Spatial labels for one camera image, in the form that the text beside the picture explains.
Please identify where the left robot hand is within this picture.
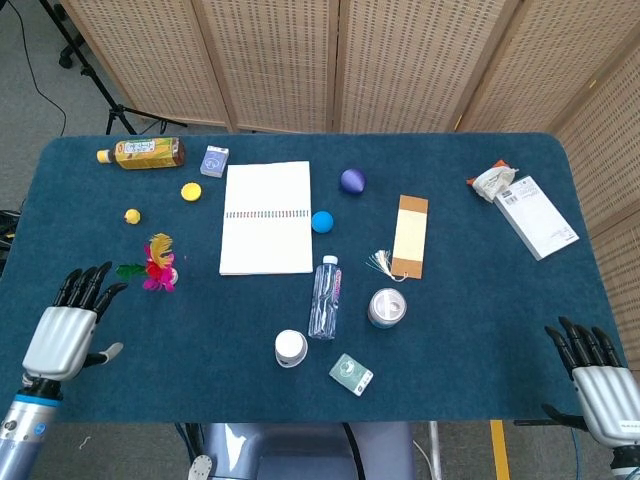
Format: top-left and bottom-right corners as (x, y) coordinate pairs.
(21, 260), (129, 383)

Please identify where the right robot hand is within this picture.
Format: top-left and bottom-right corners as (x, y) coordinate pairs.
(540, 316), (640, 449)

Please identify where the colourful feather shuttlecock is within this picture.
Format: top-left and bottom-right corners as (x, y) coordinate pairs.
(115, 232), (179, 294)

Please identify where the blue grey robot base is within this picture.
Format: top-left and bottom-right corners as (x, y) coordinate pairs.
(174, 422), (416, 480)

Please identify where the black tripod stand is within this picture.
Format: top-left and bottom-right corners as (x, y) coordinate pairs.
(38, 0), (188, 137)

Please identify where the white rectangular box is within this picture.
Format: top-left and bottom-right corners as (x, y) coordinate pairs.
(493, 174), (581, 262)

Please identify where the brown tea bottle yellow cap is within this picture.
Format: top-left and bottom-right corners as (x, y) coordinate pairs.
(96, 137), (187, 171)

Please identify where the white round jar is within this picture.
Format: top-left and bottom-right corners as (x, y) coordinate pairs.
(273, 328), (309, 369)

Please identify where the blue playing card box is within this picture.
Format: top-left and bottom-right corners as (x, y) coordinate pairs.
(199, 144), (230, 178)

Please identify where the white open spiral notebook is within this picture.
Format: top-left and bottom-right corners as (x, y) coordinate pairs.
(218, 160), (315, 277)

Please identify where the silver tin can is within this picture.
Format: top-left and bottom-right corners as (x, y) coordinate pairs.
(367, 287), (408, 330)

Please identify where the crumpled white orange wrapper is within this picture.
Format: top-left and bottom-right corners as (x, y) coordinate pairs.
(466, 159), (520, 203)

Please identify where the blue felt table mat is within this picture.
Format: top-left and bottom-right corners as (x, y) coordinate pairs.
(0, 131), (629, 425)

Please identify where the green and white card box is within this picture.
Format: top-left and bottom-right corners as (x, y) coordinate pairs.
(328, 352), (375, 398)

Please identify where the brown bookmark with tassel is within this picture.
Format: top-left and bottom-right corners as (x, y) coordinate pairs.
(365, 194), (430, 282)

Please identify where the clear plastic water bottle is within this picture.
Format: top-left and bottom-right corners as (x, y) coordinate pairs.
(307, 254), (344, 342)

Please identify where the purple ball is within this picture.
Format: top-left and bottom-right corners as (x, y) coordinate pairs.
(339, 168), (368, 195)

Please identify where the wooden rattan folding screen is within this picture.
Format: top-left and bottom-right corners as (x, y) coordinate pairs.
(59, 0), (640, 364)

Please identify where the black cable on floor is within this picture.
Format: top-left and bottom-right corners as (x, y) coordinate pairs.
(7, 0), (68, 137)

